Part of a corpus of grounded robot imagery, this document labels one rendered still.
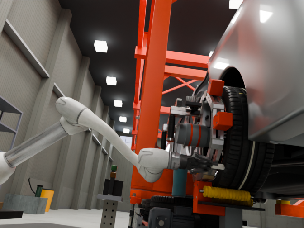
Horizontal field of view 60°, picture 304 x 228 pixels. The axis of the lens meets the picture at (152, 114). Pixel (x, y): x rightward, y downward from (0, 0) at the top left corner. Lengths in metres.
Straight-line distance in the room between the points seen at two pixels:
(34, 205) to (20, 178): 1.30
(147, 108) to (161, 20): 0.89
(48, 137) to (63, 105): 0.26
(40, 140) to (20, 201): 5.48
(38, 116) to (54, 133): 6.63
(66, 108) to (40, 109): 6.87
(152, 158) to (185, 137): 0.34
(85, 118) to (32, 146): 0.41
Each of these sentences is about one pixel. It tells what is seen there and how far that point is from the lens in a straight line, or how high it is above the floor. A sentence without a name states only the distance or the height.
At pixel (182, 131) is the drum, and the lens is 1.58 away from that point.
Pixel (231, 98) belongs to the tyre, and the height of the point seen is 0.99.
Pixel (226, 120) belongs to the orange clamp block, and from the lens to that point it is 1.35.
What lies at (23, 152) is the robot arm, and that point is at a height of 0.62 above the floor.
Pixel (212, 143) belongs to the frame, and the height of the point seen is 0.74.
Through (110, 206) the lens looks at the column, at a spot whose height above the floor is 0.37.
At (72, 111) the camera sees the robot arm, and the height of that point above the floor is 0.84.
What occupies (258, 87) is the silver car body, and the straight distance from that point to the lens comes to 1.29.
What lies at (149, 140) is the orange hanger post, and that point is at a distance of 2.05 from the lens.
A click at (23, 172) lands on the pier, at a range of 8.02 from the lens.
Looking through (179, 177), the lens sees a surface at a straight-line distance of 1.67.
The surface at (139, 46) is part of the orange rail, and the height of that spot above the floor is 3.41.
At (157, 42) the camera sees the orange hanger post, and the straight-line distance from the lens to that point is 2.44.
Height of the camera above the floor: 0.39
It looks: 20 degrees up
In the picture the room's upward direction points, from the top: 7 degrees clockwise
